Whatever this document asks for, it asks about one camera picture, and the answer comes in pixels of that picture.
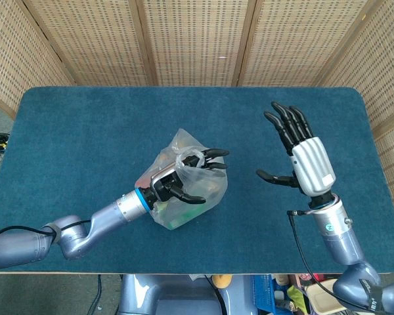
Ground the blue velvet table mat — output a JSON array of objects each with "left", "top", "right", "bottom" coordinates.
[{"left": 0, "top": 86, "right": 394, "bottom": 275}]

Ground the translucent plastic shopping bag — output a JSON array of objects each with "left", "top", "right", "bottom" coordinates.
[{"left": 134, "top": 128, "right": 229, "bottom": 231}]

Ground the yellow orange round object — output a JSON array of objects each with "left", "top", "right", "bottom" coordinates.
[{"left": 211, "top": 274, "right": 233, "bottom": 290}]

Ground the green printed carton box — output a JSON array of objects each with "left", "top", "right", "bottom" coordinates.
[{"left": 169, "top": 212, "right": 198, "bottom": 230}]

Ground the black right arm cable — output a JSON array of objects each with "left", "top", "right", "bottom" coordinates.
[{"left": 288, "top": 209, "right": 367, "bottom": 311}]

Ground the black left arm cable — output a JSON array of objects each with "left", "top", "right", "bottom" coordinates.
[{"left": 0, "top": 219, "right": 93, "bottom": 245}]

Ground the blue-grey robot torso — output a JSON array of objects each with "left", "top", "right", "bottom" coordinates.
[{"left": 117, "top": 274, "right": 261, "bottom": 315}]

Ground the beige plastic tray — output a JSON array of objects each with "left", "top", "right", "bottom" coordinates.
[{"left": 305, "top": 278, "right": 346, "bottom": 315}]

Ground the blue plastic basket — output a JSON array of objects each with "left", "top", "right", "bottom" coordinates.
[{"left": 252, "top": 274, "right": 277, "bottom": 310}]

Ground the woven rattan screen panel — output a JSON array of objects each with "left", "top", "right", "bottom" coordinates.
[
  {"left": 320, "top": 0, "right": 394, "bottom": 237},
  {"left": 22, "top": 0, "right": 158, "bottom": 87},
  {"left": 0, "top": 0, "right": 76, "bottom": 119},
  {"left": 135, "top": 0, "right": 259, "bottom": 87},
  {"left": 238, "top": 0, "right": 383, "bottom": 88}
]

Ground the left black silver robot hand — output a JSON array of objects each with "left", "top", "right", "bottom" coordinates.
[{"left": 143, "top": 148, "right": 230, "bottom": 206}]

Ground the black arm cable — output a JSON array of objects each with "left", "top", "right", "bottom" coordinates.
[
  {"left": 288, "top": 209, "right": 367, "bottom": 311},
  {"left": 0, "top": 219, "right": 93, "bottom": 245}
]

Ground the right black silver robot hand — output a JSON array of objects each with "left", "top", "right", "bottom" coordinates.
[{"left": 255, "top": 101, "right": 337, "bottom": 198}]

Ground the black printed arm strap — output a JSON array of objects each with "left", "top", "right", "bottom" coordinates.
[{"left": 359, "top": 278, "right": 385, "bottom": 311}]

